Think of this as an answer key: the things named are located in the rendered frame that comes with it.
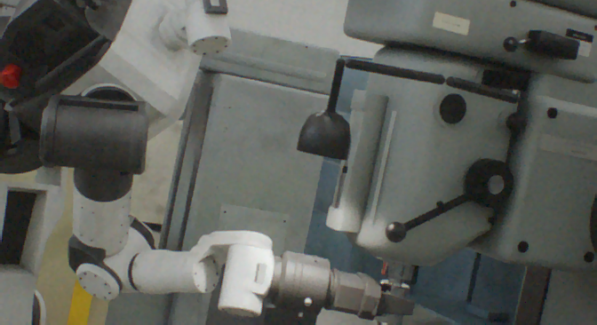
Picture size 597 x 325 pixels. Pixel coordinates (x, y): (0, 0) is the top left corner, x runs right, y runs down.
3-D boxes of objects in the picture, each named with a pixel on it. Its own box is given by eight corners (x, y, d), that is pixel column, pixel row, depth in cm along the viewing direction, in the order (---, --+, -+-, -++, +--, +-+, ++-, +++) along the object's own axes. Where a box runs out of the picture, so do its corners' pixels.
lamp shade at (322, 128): (285, 147, 143) (295, 103, 143) (314, 151, 149) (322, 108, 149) (329, 158, 139) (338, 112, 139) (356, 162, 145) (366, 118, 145)
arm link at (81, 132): (52, 198, 155) (52, 137, 145) (59, 153, 161) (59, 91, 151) (131, 204, 157) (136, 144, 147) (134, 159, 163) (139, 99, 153)
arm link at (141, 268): (191, 309, 164) (103, 306, 175) (221, 264, 170) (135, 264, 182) (159, 260, 159) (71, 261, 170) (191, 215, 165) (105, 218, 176)
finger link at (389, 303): (410, 318, 160) (371, 310, 159) (415, 297, 160) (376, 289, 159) (412, 321, 159) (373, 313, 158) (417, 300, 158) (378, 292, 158)
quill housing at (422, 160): (383, 265, 148) (430, 45, 147) (320, 236, 167) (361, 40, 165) (490, 281, 157) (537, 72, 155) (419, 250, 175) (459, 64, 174)
